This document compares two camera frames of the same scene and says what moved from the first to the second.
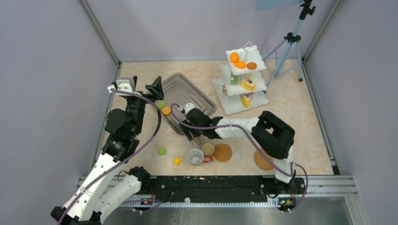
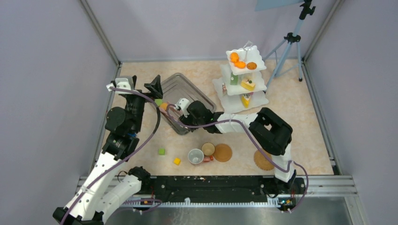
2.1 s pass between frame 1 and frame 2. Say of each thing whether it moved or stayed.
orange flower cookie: stayed
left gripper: stayed
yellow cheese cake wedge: stayed
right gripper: moved
